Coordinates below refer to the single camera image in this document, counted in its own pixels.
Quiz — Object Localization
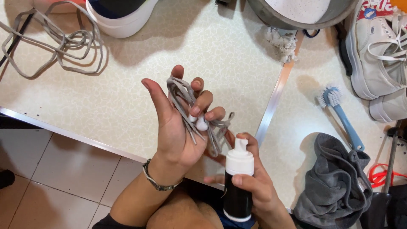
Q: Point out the person's left hand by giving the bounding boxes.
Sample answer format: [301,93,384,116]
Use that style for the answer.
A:
[141,65,226,180]

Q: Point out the person's right hand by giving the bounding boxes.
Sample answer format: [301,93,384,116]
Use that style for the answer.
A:
[203,130,287,221]

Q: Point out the black foam pump bottle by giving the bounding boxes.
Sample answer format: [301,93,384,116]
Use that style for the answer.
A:
[223,138,255,223]

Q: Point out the grey shoelace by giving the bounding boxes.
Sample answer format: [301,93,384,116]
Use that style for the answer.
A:
[166,76,236,158]
[0,1,104,79]

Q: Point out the white foam blob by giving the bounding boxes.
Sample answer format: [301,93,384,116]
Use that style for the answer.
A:
[188,114,209,132]

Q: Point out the grey towel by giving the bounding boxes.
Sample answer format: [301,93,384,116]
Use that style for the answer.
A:
[293,132,373,229]

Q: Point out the person's legs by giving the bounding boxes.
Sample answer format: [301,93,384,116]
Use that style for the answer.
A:
[91,178,256,229]

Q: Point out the blue shoe cleaning brush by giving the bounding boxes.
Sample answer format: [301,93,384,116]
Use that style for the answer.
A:
[317,86,365,151]

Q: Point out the orange shoelace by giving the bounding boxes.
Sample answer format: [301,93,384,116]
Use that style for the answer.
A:
[368,163,407,188]

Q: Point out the black shoe tree with rod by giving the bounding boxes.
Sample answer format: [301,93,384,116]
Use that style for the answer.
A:
[360,120,407,229]

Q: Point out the dark sneaker with white sole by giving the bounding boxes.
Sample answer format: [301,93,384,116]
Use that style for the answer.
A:
[85,0,159,39]

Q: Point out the grey loose shoelace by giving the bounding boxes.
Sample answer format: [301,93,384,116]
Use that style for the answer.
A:
[0,1,104,79]

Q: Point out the white crumpled rag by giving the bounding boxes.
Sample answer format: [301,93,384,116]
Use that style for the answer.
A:
[264,26,298,63]

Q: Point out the white canvas sneaker toe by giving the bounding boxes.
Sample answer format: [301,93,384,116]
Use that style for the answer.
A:
[369,88,407,123]

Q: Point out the white laced canvas sneaker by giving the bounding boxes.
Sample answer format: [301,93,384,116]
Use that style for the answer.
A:
[338,0,407,101]

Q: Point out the metal bowl of soapy water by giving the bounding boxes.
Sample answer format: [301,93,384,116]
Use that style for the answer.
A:
[247,0,361,31]

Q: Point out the beaded metal bracelet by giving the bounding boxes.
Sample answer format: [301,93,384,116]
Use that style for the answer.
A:
[142,158,184,192]

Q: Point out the dark blue ring handle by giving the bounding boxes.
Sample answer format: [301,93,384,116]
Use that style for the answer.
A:
[302,29,321,39]

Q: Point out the black cord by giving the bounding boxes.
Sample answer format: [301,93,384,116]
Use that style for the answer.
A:
[0,9,35,68]

